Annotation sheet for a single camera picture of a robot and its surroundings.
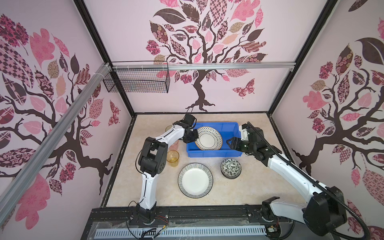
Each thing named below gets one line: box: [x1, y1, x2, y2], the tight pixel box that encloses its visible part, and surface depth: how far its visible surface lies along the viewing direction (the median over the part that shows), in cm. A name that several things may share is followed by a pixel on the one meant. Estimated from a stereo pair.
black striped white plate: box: [177, 162, 214, 199], surface depth 85 cm
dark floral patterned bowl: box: [220, 158, 242, 179], surface depth 87 cm
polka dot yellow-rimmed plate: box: [194, 126, 223, 151], surface depth 104 cm
